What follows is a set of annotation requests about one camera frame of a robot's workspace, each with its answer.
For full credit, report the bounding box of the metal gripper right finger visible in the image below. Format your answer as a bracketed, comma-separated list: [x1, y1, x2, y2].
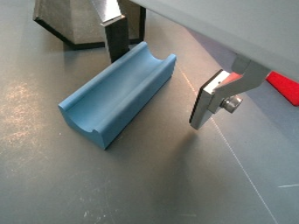
[190, 55, 271, 130]

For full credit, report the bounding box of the blue arch block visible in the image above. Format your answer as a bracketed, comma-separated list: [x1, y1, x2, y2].
[59, 42, 177, 149]

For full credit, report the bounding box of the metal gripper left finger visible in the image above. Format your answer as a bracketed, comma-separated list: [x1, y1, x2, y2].
[91, 0, 130, 62]

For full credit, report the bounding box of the black fixture stand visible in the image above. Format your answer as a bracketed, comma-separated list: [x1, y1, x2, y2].
[32, 0, 146, 50]

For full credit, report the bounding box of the red shape sorter board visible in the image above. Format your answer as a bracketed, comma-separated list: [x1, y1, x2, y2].
[266, 72, 299, 107]

